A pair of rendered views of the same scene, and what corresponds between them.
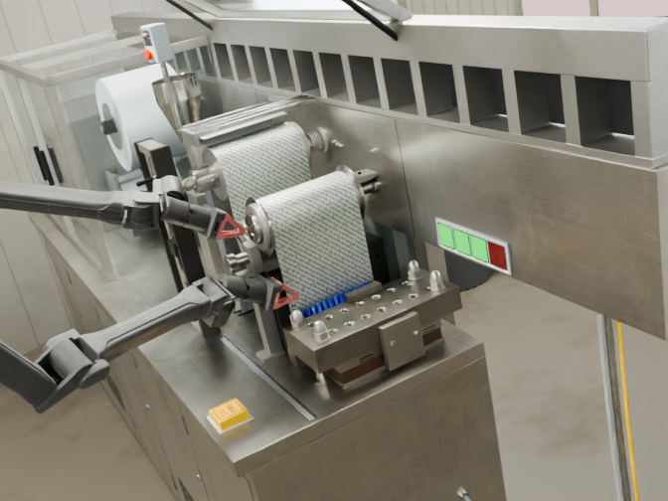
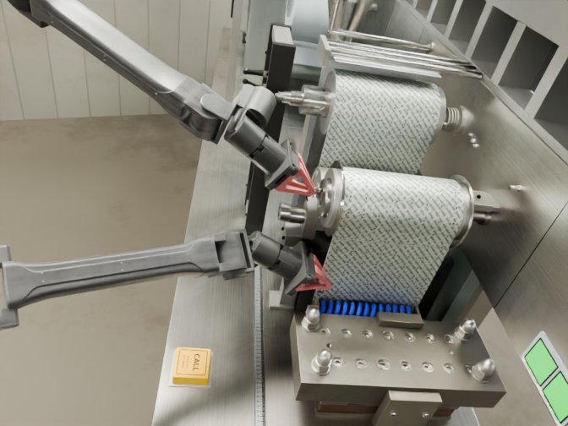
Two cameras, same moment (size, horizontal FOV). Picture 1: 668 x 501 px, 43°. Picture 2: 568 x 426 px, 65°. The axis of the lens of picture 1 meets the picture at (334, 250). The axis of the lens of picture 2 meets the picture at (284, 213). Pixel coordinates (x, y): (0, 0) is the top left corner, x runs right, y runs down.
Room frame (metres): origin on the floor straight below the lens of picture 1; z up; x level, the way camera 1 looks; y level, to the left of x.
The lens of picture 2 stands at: (1.16, 0.07, 1.74)
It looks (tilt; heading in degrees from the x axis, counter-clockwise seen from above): 37 degrees down; 14
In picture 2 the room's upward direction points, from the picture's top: 12 degrees clockwise
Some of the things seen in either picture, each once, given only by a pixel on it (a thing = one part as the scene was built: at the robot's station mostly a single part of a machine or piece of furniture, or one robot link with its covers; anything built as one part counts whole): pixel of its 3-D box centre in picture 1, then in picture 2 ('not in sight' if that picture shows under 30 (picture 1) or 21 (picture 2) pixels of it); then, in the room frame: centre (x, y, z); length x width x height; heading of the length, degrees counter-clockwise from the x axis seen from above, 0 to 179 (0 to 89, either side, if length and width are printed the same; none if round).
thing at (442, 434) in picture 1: (219, 370); not in sight; (2.76, 0.51, 0.43); 2.52 x 0.64 x 0.86; 25
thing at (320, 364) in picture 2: (319, 329); (323, 358); (1.68, 0.07, 1.05); 0.04 x 0.04 x 0.04
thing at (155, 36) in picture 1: (154, 43); not in sight; (2.39, 0.37, 1.66); 0.07 x 0.07 x 0.10; 31
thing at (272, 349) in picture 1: (256, 302); (291, 257); (1.90, 0.21, 1.05); 0.06 x 0.05 x 0.31; 115
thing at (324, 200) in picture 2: (254, 228); (326, 197); (1.88, 0.17, 1.25); 0.07 x 0.02 x 0.07; 25
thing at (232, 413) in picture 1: (229, 414); (192, 365); (1.64, 0.31, 0.91); 0.07 x 0.07 x 0.02; 25
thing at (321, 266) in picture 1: (327, 267); (377, 275); (1.88, 0.03, 1.11); 0.23 x 0.01 x 0.18; 115
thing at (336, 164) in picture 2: (259, 226); (332, 198); (1.88, 0.16, 1.25); 0.15 x 0.01 x 0.15; 25
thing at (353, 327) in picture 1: (373, 317); (392, 358); (1.79, -0.06, 1.00); 0.40 x 0.16 x 0.06; 115
